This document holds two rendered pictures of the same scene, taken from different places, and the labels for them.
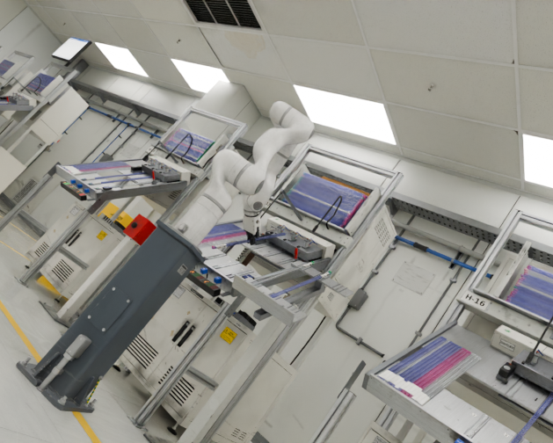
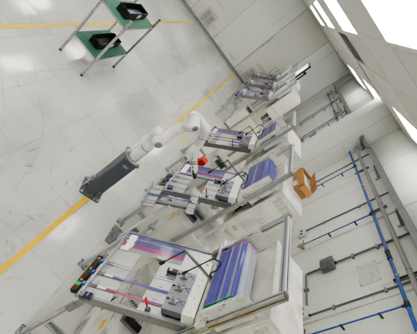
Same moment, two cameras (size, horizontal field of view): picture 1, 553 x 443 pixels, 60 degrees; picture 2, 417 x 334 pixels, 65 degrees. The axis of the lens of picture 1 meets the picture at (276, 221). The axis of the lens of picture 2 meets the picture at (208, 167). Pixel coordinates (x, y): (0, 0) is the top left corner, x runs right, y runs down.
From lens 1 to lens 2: 2.75 m
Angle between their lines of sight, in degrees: 54
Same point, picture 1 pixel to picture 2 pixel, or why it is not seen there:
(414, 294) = (357, 283)
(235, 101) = (373, 113)
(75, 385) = (88, 188)
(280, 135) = (178, 126)
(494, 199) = not seen: outside the picture
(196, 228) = (132, 153)
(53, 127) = (277, 111)
